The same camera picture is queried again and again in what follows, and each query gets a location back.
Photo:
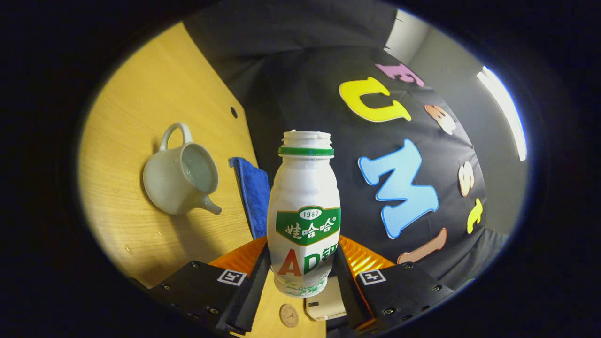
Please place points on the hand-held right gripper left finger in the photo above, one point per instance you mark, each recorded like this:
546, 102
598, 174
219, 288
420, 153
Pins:
253, 291

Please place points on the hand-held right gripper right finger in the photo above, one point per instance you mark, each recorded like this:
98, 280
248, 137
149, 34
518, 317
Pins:
345, 286

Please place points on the round brown coaster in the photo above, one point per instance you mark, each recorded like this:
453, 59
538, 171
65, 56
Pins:
289, 315

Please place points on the white water bottle green label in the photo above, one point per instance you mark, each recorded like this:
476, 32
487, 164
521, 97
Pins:
303, 188

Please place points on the white ceramic teacup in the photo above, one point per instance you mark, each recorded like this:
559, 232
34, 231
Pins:
164, 188

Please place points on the white toaster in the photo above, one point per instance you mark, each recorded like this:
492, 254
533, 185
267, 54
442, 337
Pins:
326, 305

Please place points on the blue folded towel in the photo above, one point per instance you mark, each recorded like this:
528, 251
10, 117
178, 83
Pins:
253, 197

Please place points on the black backdrop cloth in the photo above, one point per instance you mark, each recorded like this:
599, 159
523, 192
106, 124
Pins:
305, 70

